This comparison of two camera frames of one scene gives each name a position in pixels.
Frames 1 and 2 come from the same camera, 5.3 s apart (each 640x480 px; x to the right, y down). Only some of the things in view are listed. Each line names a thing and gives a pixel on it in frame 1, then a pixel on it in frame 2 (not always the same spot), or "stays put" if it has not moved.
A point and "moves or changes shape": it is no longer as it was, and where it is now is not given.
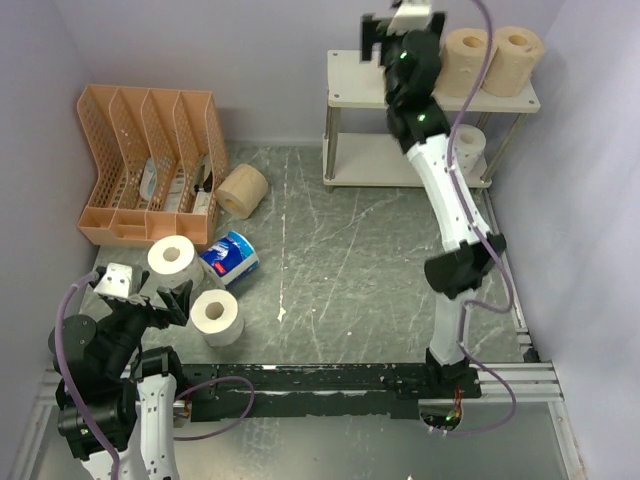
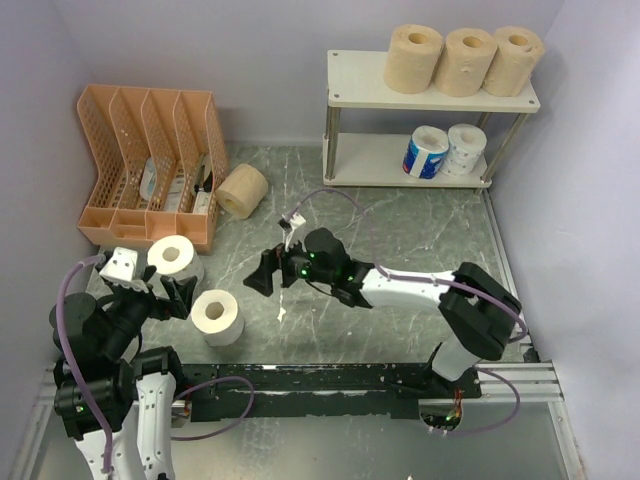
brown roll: (464, 60) stays put
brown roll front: (513, 67) stays put
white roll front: (217, 316) stays put
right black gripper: (367, 28) -> (262, 279)
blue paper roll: (230, 258) moves or changes shape
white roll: (172, 263) stays put
